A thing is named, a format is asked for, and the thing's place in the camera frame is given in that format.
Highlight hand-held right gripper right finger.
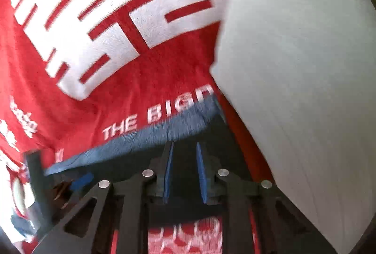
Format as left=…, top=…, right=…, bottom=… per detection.
left=196, top=142, right=338, bottom=254

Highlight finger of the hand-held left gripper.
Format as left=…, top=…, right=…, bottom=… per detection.
left=54, top=172, right=95, bottom=213

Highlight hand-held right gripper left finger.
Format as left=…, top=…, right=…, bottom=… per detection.
left=34, top=141, right=177, bottom=254

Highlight black pants with blue waistband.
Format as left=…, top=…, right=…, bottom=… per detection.
left=10, top=96, right=244, bottom=243

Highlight red printed blanket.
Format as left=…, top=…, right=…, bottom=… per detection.
left=0, top=0, right=277, bottom=254

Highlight light grey bed sheet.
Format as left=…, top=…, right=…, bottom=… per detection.
left=210, top=0, right=374, bottom=254

